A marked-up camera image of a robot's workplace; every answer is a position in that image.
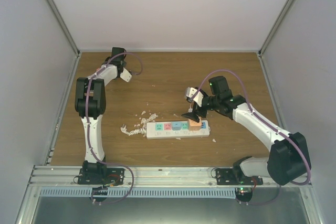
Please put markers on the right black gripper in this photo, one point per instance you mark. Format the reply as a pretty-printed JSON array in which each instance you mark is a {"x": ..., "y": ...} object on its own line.
[{"x": 193, "y": 116}]

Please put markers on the tan wooden plug adapter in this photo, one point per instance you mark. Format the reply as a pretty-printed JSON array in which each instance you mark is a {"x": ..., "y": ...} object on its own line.
[{"x": 194, "y": 126}]

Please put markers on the blue plug adapter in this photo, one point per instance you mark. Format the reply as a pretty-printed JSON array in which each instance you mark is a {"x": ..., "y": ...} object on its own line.
[{"x": 176, "y": 126}]

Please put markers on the white power strip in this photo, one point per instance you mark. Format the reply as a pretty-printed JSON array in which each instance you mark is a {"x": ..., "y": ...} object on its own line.
[{"x": 163, "y": 130}]

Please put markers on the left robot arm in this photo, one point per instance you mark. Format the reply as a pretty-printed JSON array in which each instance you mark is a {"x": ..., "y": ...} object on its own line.
[{"x": 90, "y": 103}]

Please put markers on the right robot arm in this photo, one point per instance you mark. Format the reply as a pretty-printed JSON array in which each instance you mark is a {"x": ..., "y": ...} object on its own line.
[{"x": 288, "y": 152}]

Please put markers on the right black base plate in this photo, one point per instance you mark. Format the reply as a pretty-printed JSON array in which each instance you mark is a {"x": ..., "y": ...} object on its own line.
[{"x": 234, "y": 176}]

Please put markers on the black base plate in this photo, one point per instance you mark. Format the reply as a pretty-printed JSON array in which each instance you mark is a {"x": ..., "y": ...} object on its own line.
[
  {"x": 234, "y": 176},
  {"x": 104, "y": 178}
]

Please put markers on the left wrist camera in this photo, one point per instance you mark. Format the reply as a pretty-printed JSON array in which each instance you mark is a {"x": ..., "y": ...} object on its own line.
[{"x": 126, "y": 75}]

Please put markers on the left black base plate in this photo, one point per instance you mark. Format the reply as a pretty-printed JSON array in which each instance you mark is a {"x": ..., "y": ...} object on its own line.
[{"x": 104, "y": 178}]

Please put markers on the slotted cable duct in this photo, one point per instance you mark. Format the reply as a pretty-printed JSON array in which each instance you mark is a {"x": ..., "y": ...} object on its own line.
[{"x": 140, "y": 192}]

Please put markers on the aluminium front rail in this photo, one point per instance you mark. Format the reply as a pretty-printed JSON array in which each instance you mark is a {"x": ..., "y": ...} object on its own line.
[{"x": 141, "y": 176}]

